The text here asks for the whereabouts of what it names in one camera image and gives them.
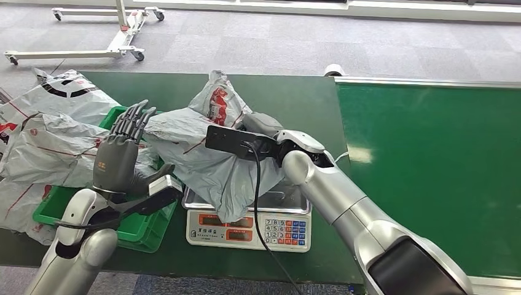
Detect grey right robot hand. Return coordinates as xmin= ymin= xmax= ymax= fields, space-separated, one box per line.
xmin=242 ymin=112 xmax=285 ymax=140

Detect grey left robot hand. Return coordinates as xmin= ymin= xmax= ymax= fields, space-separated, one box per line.
xmin=92 ymin=100 xmax=176 ymax=197

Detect grey package with red print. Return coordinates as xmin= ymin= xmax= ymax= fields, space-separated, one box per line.
xmin=144 ymin=69 xmax=351 ymax=224

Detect green plastic basket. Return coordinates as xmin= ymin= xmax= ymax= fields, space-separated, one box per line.
xmin=32 ymin=106 xmax=181 ymax=254

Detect grey package with black print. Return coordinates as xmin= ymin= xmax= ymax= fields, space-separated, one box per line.
xmin=0 ymin=68 xmax=121 ymax=136

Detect flat grey package red stripes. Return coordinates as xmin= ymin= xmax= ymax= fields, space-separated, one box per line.
xmin=0 ymin=179 xmax=56 ymax=246

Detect white roller end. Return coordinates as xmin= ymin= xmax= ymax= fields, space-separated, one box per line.
xmin=324 ymin=63 xmax=347 ymax=78

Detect white scale with steel tray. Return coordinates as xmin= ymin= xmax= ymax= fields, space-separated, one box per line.
xmin=182 ymin=179 xmax=313 ymax=254

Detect green conveyor belt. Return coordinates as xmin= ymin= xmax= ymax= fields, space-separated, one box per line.
xmin=334 ymin=76 xmax=521 ymax=295

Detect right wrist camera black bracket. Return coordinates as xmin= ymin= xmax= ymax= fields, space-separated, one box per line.
xmin=205 ymin=125 xmax=283 ymax=162

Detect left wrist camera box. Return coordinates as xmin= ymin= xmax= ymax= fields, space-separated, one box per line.
xmin=108 ymin=175 xmax=184 ymax=218

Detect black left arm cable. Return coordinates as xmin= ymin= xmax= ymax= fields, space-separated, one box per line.
xmin=53 ymin=218 xmax=121 ymax=232

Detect white wheeled stand frame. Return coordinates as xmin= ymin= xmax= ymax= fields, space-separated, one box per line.
xmin=4 ymin=0 xmax=166 ymax=66

